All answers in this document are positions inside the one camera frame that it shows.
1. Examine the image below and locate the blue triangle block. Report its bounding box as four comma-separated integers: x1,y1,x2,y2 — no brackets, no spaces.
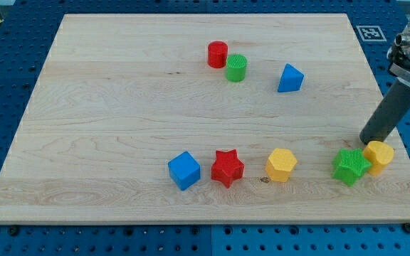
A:
277,63,305,92

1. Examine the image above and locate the wooden board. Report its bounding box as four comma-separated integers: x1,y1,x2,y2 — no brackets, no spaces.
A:
0,14,410,225

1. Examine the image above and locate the red star block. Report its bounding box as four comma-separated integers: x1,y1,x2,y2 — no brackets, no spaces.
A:
211,149,245,188

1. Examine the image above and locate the blue cube block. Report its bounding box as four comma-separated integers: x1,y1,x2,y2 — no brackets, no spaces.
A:
167,151,201,191

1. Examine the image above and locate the green cylinder block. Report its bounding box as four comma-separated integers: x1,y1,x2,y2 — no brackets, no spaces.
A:
226,54,248,82

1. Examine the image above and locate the red cylinder block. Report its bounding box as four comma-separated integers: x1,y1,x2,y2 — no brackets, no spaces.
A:
207,41,228,68

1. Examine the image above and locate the yellow hexagon block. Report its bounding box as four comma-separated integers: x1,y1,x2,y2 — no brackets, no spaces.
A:
265,148,298,182

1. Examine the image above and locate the green star block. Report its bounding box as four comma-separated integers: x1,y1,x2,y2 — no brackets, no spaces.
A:
332,149,372,187

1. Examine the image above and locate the yellow heart block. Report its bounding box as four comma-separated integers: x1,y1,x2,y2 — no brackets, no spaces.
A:
363,141,395,176

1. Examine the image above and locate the white fiducial marker tag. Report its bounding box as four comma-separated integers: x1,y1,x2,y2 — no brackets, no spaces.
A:
356,25,387,42

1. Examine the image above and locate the dark grey cylindrical pointer tool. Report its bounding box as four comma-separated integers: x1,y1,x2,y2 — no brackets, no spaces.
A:
359,78,410,144

